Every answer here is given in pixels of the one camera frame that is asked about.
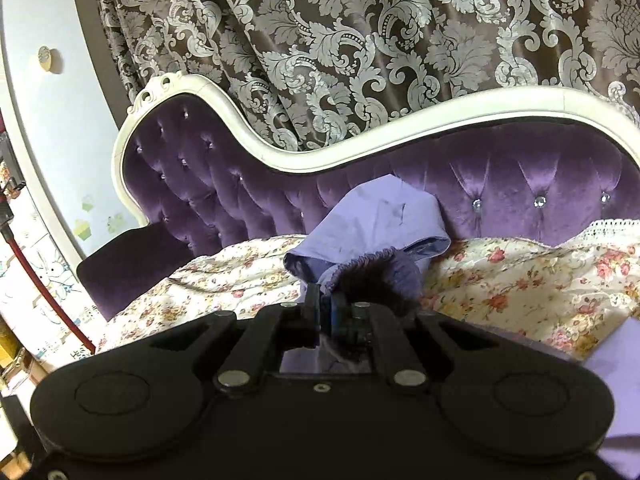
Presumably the purple tufted sofa white frame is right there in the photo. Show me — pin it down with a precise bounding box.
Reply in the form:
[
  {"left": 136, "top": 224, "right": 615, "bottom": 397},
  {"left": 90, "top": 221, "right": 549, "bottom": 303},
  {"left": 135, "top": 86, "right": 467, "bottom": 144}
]
[{"left": 76, "top": 72, "right": 640, "bottom": 322}]

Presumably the cartoon printed board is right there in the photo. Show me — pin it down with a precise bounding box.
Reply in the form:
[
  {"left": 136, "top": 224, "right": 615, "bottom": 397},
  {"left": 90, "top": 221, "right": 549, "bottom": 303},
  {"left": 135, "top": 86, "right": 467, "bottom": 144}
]
[{"left": 0, "top": 195, "right": 98, "bottom": 361}]

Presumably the floral blanket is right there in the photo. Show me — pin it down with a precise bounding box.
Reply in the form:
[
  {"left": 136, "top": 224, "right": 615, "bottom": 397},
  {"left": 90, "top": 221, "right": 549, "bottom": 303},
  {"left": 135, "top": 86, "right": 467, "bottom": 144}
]
[{"left": 95, "top": 225, "right": 640, "bottom": 361}]

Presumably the lavender garment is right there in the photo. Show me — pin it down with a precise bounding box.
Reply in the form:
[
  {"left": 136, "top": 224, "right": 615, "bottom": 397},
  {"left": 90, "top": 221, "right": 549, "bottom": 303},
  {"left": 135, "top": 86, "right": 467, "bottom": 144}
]
[{"left": 277, "top": 174, "right": 640, "bottom": 466}]

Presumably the red pole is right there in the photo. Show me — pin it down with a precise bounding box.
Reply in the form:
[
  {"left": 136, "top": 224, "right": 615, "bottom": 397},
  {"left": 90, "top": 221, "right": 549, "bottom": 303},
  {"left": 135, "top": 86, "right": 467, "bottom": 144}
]
[{"left": 4, "top": 232, "right": 97, "bottom": 355}]

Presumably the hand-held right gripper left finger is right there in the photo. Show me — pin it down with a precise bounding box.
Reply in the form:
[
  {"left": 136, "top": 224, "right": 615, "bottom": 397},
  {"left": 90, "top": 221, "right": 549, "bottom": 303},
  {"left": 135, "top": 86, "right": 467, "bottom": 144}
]
[{"left": 147, "top": 284, "right": 332, "bottom": 388}]

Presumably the white lace cloth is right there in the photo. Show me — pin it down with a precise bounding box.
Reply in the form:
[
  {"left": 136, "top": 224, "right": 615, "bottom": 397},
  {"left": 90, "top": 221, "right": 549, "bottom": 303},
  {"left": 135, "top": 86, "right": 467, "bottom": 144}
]
[{"left": 587, "top": 217, "right": 640, "bottom": 242}]

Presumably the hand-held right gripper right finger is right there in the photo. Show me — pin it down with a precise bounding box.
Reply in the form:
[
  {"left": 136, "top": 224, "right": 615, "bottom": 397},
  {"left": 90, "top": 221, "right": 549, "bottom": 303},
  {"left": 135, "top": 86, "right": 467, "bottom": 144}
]
[{"left": 331, "top": 292, "right": 503, "bottom": 390}]

